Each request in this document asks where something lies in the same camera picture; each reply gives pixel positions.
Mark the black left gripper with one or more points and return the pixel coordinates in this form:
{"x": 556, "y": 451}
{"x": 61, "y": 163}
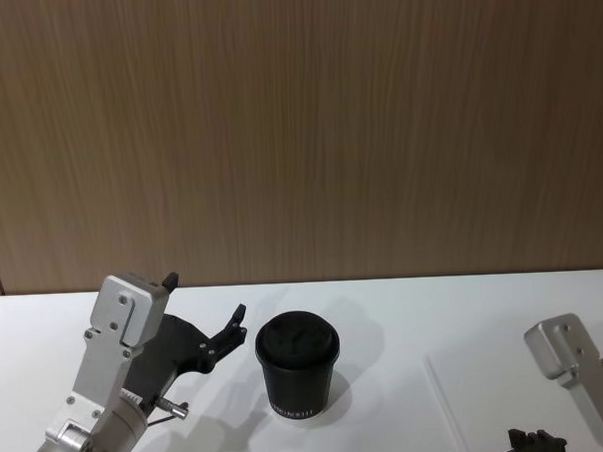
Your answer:
{"x": 174, "y": 344}

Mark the black plastic cup lid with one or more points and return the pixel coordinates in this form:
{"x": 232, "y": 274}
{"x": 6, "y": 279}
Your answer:
{"x": 296, "y": 339}

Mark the black paper cup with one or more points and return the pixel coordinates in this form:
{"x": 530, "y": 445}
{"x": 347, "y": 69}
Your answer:
{"x": 299, "y": 391}

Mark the thin white stick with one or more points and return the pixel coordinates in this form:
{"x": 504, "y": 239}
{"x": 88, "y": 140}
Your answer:
{"x": 444, "y": 405}

